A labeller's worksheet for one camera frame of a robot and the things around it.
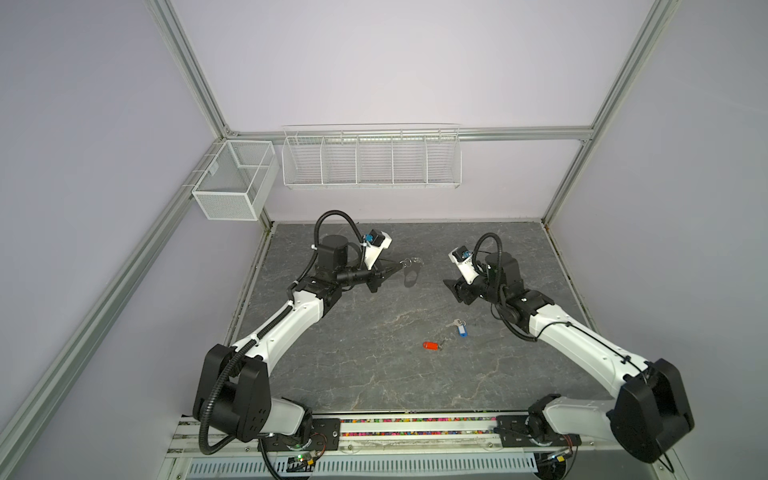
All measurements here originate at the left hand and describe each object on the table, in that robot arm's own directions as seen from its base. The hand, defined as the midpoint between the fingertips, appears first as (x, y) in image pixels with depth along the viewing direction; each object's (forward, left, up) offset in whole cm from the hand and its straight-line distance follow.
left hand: (400, 268), depth 77 cm
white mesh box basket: (+40, +54, -2) cm, 67 cm away
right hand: (+1, -16, -6) cm, 17 cm away
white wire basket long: (+42, +6, +6) cm, 43 cm away
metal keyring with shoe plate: (+1, -3, -2) cm, 4 cm away
